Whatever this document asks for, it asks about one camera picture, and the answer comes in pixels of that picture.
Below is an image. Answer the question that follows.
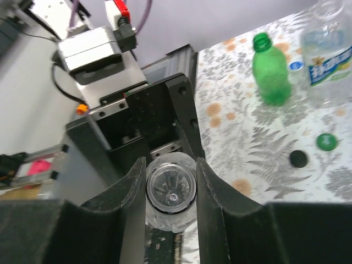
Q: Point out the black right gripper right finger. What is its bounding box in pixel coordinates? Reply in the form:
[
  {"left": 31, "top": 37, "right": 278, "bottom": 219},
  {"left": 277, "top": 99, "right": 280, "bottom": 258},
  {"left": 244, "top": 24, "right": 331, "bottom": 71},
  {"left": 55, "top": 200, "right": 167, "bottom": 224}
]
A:
[{"left": 196, "top": 158, "right": 351, "bottom": 263}]

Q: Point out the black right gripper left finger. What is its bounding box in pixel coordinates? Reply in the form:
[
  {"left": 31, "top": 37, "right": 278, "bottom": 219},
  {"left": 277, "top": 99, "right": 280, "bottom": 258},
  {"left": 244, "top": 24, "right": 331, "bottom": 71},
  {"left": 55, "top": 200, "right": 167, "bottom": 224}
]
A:
[{"left": 1, "top": 157, "right": 146, "bottom": 263}]

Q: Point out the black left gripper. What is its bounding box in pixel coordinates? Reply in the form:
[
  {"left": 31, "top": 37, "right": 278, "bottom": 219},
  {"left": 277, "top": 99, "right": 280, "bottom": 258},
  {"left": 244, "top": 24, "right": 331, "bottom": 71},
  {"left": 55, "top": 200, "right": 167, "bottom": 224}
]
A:
[{"left": 66, "top": 73, "right": 205, "bottom": 185}]

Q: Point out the clear bottle black label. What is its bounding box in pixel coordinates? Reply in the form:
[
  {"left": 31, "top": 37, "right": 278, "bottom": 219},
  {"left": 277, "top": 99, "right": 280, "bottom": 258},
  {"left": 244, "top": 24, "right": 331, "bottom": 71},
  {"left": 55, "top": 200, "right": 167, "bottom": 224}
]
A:
[{"left": 146, "top": 152, "right": 197, "bottom": 233}]

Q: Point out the black bottle cap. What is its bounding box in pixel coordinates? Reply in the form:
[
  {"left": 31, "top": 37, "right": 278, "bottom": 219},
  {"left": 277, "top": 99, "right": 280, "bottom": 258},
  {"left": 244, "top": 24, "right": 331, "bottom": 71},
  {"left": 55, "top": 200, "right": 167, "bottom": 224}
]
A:
[{"left": 289, "top": 150, "right": 308, "bottom": 168}]

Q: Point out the green bottle cap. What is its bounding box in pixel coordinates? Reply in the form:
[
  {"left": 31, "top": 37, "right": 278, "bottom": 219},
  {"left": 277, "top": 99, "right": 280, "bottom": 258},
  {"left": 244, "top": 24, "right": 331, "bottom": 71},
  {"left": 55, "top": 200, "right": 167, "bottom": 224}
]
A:
[{"left": 316, "top": 133, "right": 338, "bottom": 151}]

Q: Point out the green plastic bottle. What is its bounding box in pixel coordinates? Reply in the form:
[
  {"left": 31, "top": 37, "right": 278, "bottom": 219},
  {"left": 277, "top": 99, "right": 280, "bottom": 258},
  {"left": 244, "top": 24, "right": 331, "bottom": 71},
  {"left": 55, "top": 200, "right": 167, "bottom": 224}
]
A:
[{"left": 252, "top": 32, "right": 292, "bottom": 106}]

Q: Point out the white blue bottle cap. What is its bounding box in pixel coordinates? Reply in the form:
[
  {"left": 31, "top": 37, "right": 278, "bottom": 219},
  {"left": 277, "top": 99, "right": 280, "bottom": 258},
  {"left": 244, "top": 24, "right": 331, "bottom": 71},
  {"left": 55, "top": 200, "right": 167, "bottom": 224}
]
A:
[{"left": 288, "top": 60, "right": 304, "bottom": 73}]

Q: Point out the clear bottle lemon label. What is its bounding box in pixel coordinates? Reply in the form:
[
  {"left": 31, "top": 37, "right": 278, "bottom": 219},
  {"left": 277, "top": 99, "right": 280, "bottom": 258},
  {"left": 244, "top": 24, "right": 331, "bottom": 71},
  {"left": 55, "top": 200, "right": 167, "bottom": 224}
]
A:
[{"left": 300, "top": 1, "right": 351, "bottom": 108}]

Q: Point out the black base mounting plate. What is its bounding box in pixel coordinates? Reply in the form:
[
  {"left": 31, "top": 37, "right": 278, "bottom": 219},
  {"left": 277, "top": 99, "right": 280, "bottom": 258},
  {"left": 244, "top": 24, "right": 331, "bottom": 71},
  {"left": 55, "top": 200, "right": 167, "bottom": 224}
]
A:
[{"left": 144, "top": 224, "right": 183, "bottom": 264}]

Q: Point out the floral patterned table mat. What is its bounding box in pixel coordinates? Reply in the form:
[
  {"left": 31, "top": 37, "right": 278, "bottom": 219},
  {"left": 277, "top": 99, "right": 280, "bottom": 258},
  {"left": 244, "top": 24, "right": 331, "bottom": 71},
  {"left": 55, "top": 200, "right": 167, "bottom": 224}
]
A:
[{"left": 195, "top": 31, "right": 351, "bottom": 203}]

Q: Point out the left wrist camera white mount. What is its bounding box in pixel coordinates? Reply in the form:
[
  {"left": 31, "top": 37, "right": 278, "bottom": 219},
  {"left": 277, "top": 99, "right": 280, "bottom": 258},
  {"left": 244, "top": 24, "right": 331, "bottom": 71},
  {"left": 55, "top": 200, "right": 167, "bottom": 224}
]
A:
[{"left": 51, "top": 1, "right": 147, "bottom": 108}]

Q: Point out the aluminium frame rail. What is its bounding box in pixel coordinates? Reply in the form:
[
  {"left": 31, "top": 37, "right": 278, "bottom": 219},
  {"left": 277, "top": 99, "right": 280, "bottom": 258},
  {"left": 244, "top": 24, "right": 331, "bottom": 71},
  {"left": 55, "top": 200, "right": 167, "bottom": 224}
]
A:
[{"left": 142, "top": 45, "right": 198, "bottom": 84}]

